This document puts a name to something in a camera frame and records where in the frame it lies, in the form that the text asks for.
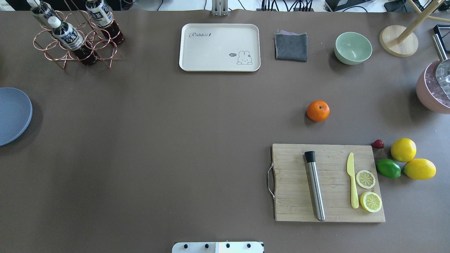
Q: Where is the blue round plate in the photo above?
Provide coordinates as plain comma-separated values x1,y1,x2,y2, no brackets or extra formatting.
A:
0,87,33,146

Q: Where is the cream rabbit tray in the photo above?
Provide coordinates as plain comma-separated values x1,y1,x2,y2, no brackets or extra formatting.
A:
179,24,261,72

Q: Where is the steel muddler black tip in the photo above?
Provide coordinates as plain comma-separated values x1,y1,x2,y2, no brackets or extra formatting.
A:
304,151,326,222

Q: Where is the orange mandarin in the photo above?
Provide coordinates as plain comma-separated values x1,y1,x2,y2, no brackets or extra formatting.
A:
306,100,330,122

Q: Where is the wooden cutting board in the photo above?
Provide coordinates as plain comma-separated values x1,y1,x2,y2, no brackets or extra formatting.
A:
271,144,385,223

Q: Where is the grey folded cloth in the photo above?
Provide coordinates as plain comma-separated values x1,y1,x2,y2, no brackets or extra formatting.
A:
274,30,308,62

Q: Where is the green bowl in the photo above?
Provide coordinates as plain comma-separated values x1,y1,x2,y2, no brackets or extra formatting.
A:
334,32,373,65

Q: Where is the lemon slice far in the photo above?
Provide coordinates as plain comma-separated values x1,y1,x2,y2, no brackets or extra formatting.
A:
355,170,376,189

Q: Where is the lemon slice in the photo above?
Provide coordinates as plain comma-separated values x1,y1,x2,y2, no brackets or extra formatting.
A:
359,191,383,213
355,170,376,189

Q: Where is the yellow plastic knife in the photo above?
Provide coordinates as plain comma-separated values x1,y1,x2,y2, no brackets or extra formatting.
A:
347,152,359,209

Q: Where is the red strawberry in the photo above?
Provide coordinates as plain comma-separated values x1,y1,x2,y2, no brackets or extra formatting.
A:
371,139,385,149

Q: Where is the lemon slice near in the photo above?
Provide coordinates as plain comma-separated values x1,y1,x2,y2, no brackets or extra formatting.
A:
359,191,383,213

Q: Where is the green lime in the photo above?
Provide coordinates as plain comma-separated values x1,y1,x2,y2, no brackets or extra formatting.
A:
376,158,401,179

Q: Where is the dark tea bottle middle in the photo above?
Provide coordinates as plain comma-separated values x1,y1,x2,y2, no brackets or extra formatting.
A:
85,0,125,45

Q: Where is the dark tea bottle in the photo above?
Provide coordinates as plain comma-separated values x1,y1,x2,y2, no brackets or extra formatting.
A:
48,17,97,66
27,0,61,28
85,0,125,45

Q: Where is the yellow lemon left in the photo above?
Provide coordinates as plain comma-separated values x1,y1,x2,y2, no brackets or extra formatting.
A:
391,138,417,162

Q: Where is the yellow lemon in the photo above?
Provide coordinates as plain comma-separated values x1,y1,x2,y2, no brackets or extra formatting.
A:
391,138,417,162
404,158,437,180

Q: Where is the dark tea bottle front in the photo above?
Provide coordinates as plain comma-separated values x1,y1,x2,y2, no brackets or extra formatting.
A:
48,17,97,66

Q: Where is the yellow lemon right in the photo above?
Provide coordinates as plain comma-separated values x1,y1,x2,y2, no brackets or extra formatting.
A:
404,158,437,180

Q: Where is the pink bowl with ice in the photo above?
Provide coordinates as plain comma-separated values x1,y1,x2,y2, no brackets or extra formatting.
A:
416,60,450,114

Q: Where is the dark tea bottle back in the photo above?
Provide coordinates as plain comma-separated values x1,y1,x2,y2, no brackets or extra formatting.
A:
27,0,61,28

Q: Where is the steel ice scoop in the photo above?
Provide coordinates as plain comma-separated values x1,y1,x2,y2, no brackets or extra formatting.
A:
432,34,450,99

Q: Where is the aluminium frame post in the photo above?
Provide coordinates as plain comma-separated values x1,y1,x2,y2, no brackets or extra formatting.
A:
211,0,229,17

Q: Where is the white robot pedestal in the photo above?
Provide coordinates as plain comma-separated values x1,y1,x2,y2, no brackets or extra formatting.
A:
172,241,265,253

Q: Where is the copper wire bottle rack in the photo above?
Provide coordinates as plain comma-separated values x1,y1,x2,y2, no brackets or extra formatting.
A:
28,0,125,69

